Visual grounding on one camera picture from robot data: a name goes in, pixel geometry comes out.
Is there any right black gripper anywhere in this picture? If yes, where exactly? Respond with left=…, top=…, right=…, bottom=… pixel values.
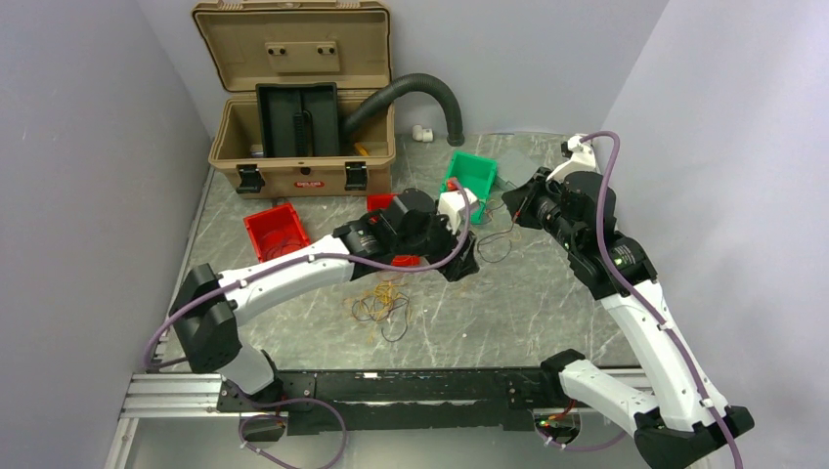
left=502, top=166, right=582, bottom=252

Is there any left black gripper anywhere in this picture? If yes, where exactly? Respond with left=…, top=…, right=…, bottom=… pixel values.
left=395, top=205, right=479, bottom=281

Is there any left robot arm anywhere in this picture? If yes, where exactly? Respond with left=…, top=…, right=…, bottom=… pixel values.
left=167, top=187, right=479, bottom=410

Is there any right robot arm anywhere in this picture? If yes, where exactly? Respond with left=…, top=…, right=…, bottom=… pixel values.
left=502, top=168, right=755, bottom=468

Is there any grey plastic case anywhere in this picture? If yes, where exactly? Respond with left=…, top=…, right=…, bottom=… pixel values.
left=494, top=149, right=540, bottom=191

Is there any green plastic bin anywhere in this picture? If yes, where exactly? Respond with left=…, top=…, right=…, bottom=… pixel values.
left=441, top=150, right=498, bottom=225

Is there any red bin centre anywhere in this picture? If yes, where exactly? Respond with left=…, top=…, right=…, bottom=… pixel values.
left=367, top=193, right=421, bottom=268

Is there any red bin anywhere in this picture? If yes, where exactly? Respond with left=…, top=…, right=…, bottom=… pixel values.
left=243, top=202, right=311, bottom=263
left=367, top=193, right=421, bottom=268

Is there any white pipe fitting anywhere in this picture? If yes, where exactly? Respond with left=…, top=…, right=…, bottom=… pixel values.
left=412, top=125, right=434, bottom=143

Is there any yellow tool in toolbox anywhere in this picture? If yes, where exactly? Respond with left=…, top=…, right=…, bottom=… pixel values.
left=354, top=143, right=370, bottom=156

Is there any red bin left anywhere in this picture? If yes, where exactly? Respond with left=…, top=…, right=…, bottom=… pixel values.
left=243, top=202, right=311, bottom=263

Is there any black toolbox tray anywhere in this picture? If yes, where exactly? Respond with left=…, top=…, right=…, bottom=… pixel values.
left=255, top=82, right=341, bottom=158

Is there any tan open toolbox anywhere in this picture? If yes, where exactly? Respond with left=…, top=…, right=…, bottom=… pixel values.
left=192, top=1, right=396, bottom=198

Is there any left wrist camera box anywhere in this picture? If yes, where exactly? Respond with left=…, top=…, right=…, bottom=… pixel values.
left=437, top=189, right=480, bottom=235

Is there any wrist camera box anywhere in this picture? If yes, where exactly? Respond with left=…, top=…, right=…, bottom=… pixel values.
left=557, top=134, right=597, bottom=178
left=437, top=189, right=480, bottom=235

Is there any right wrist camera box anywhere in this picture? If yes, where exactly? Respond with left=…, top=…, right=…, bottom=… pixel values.
left=557, top=134, right=597, bottom=178

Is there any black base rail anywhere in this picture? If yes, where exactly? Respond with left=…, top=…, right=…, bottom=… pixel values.
left=216, top=365, right=585, bottom=438

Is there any black corrugated hose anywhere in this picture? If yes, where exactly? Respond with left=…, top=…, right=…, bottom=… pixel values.
left=341, top=72, right=466, bottom=149

